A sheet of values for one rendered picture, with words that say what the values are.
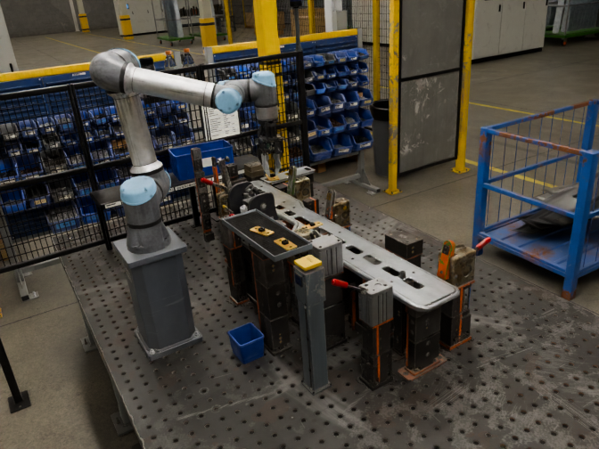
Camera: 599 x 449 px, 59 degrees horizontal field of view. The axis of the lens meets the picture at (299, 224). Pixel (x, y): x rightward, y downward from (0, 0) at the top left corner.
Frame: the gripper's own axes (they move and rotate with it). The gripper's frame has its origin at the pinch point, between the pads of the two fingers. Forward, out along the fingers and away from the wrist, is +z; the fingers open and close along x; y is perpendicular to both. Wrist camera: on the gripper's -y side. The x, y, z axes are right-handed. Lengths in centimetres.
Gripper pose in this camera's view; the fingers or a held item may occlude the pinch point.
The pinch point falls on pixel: (272, 172)
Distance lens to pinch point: 192.7
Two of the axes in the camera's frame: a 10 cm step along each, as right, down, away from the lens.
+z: 0.7, 9.1, 4.1
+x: 9.6, -1.7, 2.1
